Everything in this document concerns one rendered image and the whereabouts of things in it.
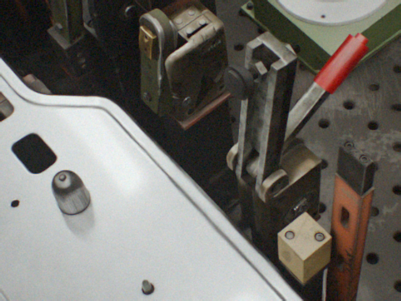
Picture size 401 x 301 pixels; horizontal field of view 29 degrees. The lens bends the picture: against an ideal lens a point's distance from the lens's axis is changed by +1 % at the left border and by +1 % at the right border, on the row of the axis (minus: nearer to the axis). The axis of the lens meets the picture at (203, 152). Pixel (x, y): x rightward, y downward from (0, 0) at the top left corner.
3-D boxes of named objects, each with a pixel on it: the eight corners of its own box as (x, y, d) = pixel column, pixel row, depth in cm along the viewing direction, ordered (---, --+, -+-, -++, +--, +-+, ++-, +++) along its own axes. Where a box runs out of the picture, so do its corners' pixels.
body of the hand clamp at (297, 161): (249, 296, 103) (230, 159, 74) (287, 264, 105) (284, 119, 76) (279, 330, 101) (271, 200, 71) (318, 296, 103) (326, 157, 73)
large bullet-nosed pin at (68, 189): (56, 206, 81) (39, 175, 75) (82, 188, 82) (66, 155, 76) (73, 227, 79) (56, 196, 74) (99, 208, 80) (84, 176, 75)
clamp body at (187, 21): (165, 199, 113) (113, 31, 81) (225, 153, 116) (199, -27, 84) (205, 242, 108) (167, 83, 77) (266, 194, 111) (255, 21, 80)
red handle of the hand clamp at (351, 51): (232, 159, 72) (341, 19, 68) (242, 162, 74) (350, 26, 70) (262, 189, 70) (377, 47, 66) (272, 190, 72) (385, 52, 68)
